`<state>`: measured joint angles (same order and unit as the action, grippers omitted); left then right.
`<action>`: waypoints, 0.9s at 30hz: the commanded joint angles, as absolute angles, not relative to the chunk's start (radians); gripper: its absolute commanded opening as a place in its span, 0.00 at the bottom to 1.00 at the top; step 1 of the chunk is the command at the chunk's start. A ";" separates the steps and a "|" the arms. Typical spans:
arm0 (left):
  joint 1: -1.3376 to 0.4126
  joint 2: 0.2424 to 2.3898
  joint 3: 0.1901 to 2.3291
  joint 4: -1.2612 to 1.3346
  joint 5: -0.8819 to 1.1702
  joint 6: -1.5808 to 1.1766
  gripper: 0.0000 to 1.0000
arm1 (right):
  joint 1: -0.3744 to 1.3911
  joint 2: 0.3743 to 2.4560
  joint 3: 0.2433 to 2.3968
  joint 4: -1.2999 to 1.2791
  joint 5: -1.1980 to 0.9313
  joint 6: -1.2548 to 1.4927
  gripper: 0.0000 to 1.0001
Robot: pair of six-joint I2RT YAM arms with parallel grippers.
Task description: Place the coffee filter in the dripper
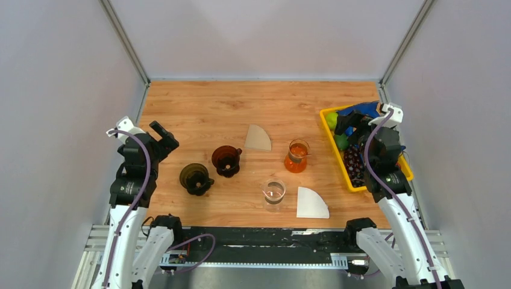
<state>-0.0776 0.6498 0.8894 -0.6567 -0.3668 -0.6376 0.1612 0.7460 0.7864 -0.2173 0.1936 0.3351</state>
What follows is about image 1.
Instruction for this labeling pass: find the brown plastic coffee dripper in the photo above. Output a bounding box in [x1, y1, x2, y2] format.
[212, 145, 242, 178]

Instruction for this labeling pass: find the white paper coffee filter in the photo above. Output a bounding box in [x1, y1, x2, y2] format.
[296, 187, 330, 219]

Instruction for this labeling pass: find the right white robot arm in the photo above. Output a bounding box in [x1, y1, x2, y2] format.
[334, 108, 464, 288]

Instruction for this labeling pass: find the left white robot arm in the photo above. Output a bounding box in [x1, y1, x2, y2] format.
[92, 117, 184, 288]

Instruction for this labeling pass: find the olive plastic coffee dripper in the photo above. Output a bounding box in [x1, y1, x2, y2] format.
[179, 163, 215, 196]

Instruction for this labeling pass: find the brown paper coffee filter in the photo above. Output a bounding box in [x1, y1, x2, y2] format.
[244, 124, 272, 152]

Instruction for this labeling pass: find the blue chips bag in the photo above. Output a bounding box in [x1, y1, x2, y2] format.
[344, 101, 380, 118]

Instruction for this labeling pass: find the green lime upper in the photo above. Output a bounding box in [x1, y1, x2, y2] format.
[325, 111, 339, 131]

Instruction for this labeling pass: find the green lime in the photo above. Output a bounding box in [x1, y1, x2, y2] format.
[325, 111, 339, 131]
[333, 134, 350, 151]

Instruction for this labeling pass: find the green lime lower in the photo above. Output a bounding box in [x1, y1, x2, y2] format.
[333, 134, 350, 151]

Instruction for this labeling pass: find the dark grape bunch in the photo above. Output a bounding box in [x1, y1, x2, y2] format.
[343, 144, 365, 188]

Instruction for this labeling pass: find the orange glass carafe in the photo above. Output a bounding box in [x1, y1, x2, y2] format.
[284, 139, 310, 173]

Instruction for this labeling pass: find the clear glass beaker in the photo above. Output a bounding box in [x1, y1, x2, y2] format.
[260, 179, 286, 212]

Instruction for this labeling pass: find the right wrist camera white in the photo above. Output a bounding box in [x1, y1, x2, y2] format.
[368, 103, 404, 128]

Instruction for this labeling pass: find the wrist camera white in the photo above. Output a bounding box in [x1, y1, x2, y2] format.
[106, 116, 145, 138]
[368, 103, 404, 128]

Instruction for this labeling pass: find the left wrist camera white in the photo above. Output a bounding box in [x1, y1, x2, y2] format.
[106, 116, 145, 138]

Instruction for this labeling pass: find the aluminium frame post right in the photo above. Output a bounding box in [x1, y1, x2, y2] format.
[380, 0, 436, 87]

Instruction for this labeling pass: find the aluminium frame post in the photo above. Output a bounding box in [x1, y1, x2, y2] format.
[99, 0, 151, 88]
[380, 0, 436, 87]

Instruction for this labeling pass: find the aluminium frame post left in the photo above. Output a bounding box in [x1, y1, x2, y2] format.
[99, 0, 151, 88]

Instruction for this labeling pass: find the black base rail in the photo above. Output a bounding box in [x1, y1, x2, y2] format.
[172, 226, 368, 265]

